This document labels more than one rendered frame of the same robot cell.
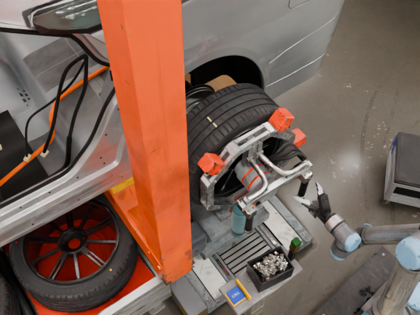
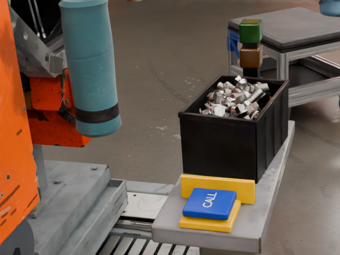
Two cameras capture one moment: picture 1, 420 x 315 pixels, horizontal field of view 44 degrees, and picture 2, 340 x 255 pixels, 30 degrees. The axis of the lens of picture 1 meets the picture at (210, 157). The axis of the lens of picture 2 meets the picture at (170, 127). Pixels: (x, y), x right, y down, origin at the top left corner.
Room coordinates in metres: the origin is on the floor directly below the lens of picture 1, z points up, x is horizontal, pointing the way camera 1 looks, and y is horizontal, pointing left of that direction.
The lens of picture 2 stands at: (0.28, 0.39, 0.98)
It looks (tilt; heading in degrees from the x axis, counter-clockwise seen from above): 24 degrees down; 324
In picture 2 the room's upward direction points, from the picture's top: 4 degrees counter-clockwise
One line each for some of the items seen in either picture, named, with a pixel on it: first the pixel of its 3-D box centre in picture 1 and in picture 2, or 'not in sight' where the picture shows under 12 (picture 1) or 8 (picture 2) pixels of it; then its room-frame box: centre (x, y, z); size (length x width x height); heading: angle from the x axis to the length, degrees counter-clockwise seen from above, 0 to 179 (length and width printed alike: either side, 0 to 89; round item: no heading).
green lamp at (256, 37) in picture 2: (295, 242); (250, 31); (1.15, -0.44, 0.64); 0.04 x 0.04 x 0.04; 36
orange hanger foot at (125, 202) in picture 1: (134, 201); not in sight; (1.34, 0.38, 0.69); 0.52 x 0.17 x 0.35; 36
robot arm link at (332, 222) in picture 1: (334, 222); not in sight; (1.18, -0.60, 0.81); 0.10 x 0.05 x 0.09; 126
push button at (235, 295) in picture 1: (235, 295); (210, 206); (0.93, -0.14, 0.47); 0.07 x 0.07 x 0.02; 36
